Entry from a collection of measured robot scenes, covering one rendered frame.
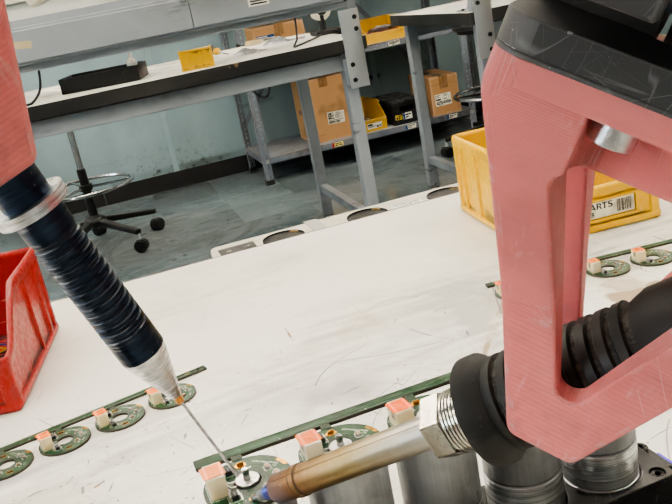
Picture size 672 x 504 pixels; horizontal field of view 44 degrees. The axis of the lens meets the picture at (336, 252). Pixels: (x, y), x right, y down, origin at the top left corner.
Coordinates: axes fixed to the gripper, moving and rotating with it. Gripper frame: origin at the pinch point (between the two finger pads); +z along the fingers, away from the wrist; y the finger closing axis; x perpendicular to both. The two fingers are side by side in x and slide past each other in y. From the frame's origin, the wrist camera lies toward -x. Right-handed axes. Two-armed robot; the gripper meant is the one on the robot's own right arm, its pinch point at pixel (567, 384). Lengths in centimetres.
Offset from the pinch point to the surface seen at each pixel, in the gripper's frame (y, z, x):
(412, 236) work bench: -38.2, 17.6, -11.7
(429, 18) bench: -271, 54, -79
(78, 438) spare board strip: -10.0, 21.0, -18.0
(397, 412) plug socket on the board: -3.7, 5.6, -3.5
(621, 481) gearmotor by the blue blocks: -7.7, 7.0, 3.3
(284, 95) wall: -392, 149, -178
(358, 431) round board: -3.4, 6.6, -4.3
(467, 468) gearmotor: -4.2, 6.6, -1.0
